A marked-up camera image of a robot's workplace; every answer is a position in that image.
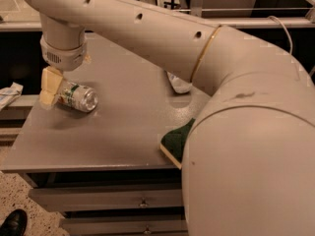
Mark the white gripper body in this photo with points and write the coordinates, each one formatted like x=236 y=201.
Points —
x=64 y=58

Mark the green white 7up can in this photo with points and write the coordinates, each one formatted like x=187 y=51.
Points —
x=79 y=97

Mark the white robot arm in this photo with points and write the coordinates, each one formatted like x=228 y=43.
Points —
x=249 y=162

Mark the white crumpled packet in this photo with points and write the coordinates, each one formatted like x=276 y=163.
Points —
x=8 y=95

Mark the white plastic bottle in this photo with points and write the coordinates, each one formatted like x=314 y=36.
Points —
x=178 y=85

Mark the grey drawer cabinet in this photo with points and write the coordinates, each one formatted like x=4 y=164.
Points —
x=118 y=142

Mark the green yellow sponge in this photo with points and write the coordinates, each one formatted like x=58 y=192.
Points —
x=173 y=143

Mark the black shoe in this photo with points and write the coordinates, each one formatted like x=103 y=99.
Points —
x=15 y=224

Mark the upper grey drawer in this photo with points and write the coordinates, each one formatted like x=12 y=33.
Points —
x=108 y=197

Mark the grey drawer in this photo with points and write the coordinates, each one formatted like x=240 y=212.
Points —
x=108 y=197
x=147 y=225

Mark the lower grey drawer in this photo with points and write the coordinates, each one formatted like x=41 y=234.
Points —
x=147 y=225

